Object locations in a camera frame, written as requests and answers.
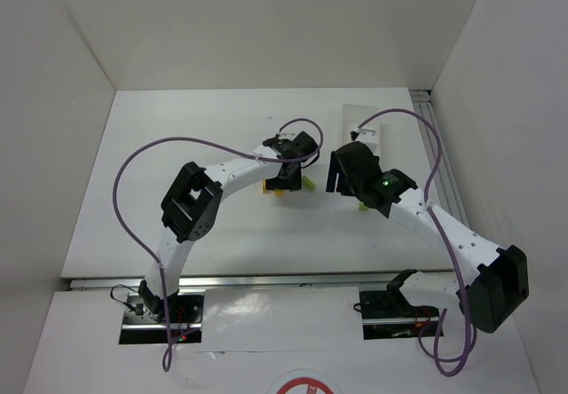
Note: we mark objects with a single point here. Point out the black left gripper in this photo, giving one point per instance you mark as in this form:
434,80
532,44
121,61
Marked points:
289,179

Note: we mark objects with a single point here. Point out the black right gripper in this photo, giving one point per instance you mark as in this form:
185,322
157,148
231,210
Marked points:
340,174

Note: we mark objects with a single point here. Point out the green long block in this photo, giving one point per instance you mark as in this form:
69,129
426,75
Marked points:
308,184

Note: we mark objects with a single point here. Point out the white perforated plastic basket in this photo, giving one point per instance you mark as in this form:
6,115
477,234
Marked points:
354,120

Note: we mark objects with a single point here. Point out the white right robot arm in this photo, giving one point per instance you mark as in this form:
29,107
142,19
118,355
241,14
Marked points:
490,282

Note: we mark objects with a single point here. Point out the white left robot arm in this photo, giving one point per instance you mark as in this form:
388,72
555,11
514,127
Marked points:
190,206

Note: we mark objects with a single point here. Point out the round red white sticker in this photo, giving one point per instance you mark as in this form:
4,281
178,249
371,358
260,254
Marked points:
306,381

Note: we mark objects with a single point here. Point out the aluminium front rail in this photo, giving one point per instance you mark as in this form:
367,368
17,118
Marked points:
269,280

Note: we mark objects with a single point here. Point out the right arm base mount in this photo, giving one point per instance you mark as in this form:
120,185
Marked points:
381,320

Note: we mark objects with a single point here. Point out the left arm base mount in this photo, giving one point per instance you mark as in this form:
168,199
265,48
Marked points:
140,326

